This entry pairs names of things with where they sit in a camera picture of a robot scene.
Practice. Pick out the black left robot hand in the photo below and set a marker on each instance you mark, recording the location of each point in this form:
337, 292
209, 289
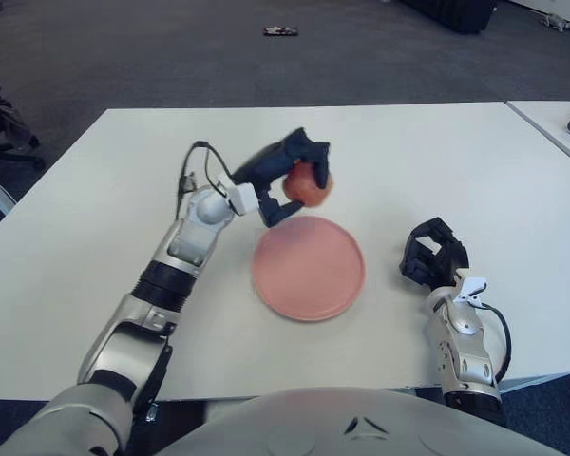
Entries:
266, 166

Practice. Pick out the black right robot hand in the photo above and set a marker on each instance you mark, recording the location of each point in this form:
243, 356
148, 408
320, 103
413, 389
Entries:
451, 259

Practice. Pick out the red apple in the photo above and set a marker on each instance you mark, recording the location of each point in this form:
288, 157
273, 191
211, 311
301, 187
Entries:
306, 187

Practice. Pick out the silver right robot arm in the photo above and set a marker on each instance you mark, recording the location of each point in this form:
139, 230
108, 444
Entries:
470, 356

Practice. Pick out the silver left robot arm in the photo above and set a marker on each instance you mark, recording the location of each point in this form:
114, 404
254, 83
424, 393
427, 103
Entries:
190, 237

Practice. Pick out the pink round plate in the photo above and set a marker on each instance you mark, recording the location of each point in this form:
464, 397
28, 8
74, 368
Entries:
309, 275

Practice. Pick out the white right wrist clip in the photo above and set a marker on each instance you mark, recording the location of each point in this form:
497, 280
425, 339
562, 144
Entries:
472, 286

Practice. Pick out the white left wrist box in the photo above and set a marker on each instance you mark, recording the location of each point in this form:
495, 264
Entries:
242, 197

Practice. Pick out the flat dark box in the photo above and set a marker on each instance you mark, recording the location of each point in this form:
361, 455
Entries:
281, 31

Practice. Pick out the grey robot torso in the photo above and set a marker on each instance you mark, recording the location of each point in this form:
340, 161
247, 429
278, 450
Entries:
290, 423

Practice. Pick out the large black case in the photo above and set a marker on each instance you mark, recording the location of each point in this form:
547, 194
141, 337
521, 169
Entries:
456, 14

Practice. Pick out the small grey robot toy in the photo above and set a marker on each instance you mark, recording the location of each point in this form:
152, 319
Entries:
556, 21

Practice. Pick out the white table frame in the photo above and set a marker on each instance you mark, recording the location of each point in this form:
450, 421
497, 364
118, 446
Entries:
541, 382

